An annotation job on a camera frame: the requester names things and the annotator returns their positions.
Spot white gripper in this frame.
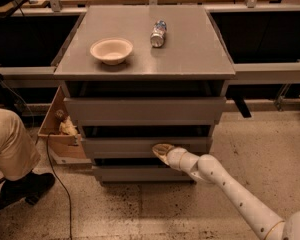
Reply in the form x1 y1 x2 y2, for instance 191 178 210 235
152 143 189 172

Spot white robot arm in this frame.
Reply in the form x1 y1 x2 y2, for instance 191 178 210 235
152 144 300 240

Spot grey top drawer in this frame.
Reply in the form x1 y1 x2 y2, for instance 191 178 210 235
64 97 226 126

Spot black floor cable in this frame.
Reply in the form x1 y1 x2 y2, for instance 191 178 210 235
45 132 74 240

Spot black shoe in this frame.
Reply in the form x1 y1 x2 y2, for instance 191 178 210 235
0 172 55 210

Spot silver soda can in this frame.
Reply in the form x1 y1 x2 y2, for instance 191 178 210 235
150 20 167 48

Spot white paper bowl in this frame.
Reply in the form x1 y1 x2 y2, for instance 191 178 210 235
90 38 133 65

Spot person leg beige trousers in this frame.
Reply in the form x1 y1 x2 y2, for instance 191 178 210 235
0 109 40 181

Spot wooden box with toys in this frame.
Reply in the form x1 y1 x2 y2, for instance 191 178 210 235
38 87 90 164

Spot grey drawer cabinet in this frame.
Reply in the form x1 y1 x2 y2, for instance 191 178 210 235
55 6 235 183

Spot grey drawer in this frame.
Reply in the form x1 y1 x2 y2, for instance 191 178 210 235
82 125 212 159
64 97 226 126

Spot grey metal rail frame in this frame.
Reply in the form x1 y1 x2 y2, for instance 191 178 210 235
0 6 300 85

